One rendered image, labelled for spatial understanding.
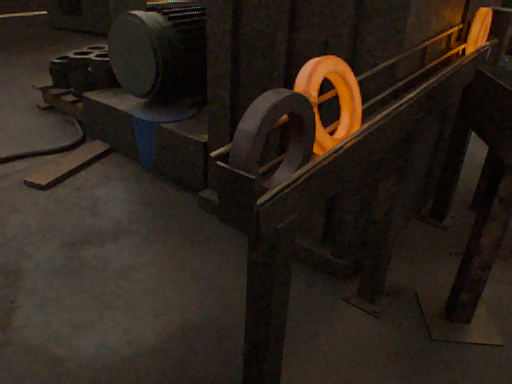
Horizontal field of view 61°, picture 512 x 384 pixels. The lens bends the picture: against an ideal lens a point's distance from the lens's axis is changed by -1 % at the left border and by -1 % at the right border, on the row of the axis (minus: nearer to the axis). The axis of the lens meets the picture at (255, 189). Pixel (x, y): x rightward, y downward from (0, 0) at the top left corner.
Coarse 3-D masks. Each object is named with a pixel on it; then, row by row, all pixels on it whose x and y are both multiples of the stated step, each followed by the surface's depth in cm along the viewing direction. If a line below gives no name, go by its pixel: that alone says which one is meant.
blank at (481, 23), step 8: (480, 8) 137; (480, 16) 135; (488, 16) 137; (472, 24) 135; (480, 24) 134; (488, 24) 142; (472, 32) 136; (480, 32) 135; (472, 40) 136; (480, 40) 139; (472, 48) 138
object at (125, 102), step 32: (128, 32) 191; (160, 32) 186; (192, 32) 200; (128, 64) 199; (160, 64) 188; (192, 64) 202; (96, 96) 222; (128, 96) 224; (160, 96) 217; (192, 96) 215; (96, 128) 228; (128, 128) 209; (160, 128) 193; (192, 128) 190; (160, 160) 202; (192, 160) 187
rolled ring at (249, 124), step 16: (272, 96) 64; (288, 96) 65; (304, 96) 68; (256, 112) 62; (272, 112) 63; (288, 112) 66; (304, 112) 70; (240, 128) 63; (256, 128) 61; (304, 128) 72; (240, 144) 62; (256, 144) 63; (304, 144) 74; (240, 160) 63; (256, 160) 64; (288, 160) 75; (304, 160) 75; (256, 176) 65; (272, 176) 74; (288, 176) 74
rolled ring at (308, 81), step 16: (320, 64) 79; (336, 64) 83; (304, 80) 78; (320, 80) 79; (336, 80) 86; (352, 80) 87; (352, 96) 87; (352, 112) 88; (320, 128) 80; (352, 128) 87; (320, 144) 80
